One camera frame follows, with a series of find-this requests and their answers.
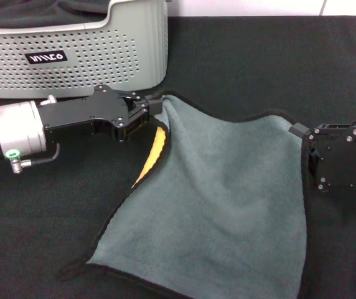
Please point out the black tablecloth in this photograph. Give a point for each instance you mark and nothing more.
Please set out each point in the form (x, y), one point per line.
(259, 62)

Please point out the grey towel with black trim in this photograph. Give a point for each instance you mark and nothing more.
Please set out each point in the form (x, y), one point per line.
(212, 202)

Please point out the grey perforated storage box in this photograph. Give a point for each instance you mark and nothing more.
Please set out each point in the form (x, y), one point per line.
(87, 78)

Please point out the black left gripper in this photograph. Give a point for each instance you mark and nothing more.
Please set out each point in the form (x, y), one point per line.
(87, 112)

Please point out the dark folded cloth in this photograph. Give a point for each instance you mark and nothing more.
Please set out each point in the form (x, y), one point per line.
(25, 12)

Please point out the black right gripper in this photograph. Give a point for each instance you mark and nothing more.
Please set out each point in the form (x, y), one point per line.
(340, 162)

